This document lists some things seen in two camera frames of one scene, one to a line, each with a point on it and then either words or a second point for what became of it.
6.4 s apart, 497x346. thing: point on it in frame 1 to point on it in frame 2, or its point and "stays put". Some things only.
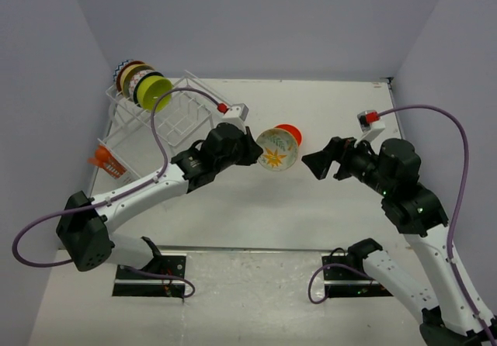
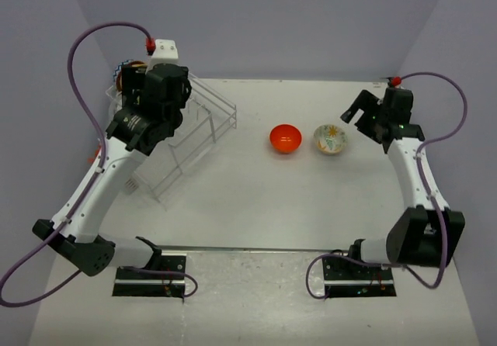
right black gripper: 319,162 to 366,102
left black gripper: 253,150 to 133,78
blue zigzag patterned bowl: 118,67 stays put
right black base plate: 342,284 stays put
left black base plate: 130,283 stays put
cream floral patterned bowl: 280,149 to 330,139
